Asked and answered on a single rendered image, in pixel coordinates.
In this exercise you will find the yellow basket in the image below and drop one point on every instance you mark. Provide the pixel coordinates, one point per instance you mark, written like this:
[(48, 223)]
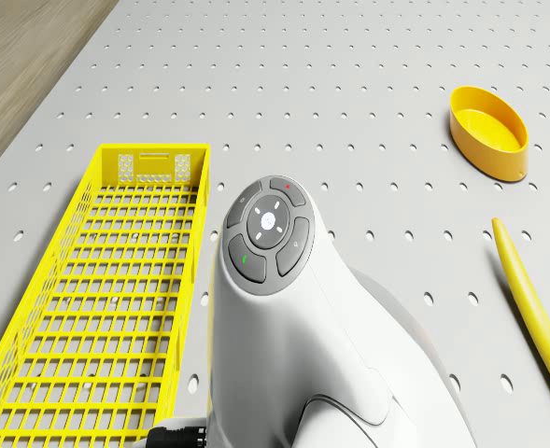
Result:
[(111, 289)]

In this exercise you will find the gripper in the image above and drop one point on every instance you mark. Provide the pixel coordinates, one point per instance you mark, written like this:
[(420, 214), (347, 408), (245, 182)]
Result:
[(176, 434)]

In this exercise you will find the yellow bowl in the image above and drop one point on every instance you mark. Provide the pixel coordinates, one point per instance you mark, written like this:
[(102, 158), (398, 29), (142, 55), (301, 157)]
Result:
[(489, 135)]

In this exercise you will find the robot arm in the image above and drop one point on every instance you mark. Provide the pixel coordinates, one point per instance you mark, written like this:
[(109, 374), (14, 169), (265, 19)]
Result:
[(302, 354)]

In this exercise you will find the banana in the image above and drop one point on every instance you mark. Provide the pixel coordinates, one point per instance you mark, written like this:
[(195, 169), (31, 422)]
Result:
[(529, 298)]

